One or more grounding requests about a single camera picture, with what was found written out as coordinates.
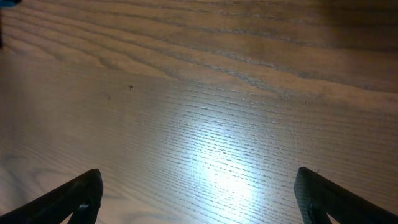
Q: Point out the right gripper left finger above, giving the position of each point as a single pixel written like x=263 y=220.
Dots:
x=79 y=200

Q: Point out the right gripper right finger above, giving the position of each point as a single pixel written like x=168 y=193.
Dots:
x=319 y=199

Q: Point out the navy blue shorts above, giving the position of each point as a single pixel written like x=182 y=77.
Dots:
x=9 y=3

